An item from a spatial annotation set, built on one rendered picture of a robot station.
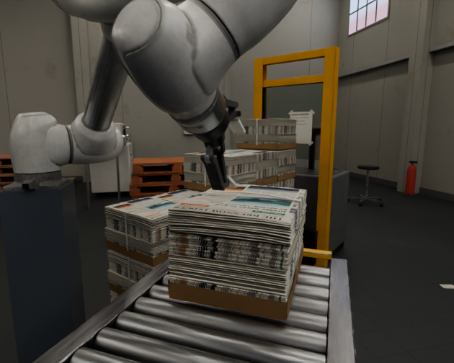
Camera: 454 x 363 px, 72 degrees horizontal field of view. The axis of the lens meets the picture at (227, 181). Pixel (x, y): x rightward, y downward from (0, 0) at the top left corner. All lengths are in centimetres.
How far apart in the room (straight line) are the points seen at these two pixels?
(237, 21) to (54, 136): 98
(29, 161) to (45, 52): 718
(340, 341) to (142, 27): 64
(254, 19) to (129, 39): 16
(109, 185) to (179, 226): 525
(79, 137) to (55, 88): 698
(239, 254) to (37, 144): 86
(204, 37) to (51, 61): 797
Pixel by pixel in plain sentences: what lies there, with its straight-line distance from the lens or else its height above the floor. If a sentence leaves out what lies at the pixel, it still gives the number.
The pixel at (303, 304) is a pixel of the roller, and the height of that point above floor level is 79.
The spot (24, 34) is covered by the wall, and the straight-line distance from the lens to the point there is 860.
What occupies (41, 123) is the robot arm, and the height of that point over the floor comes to 123.
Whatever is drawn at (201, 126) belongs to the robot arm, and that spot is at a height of 122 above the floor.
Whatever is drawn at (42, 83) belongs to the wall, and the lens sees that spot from 835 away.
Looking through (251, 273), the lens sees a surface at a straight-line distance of 71.
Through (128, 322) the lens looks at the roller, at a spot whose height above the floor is 79.
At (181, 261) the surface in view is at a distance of 77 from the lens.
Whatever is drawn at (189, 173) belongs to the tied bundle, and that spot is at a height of 94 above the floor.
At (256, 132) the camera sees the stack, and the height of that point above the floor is 119.
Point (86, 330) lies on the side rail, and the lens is 77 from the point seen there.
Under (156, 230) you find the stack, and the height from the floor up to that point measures 77.
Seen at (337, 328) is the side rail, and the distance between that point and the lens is 76.
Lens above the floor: 121
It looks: 10 degrees down
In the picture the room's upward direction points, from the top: straight up
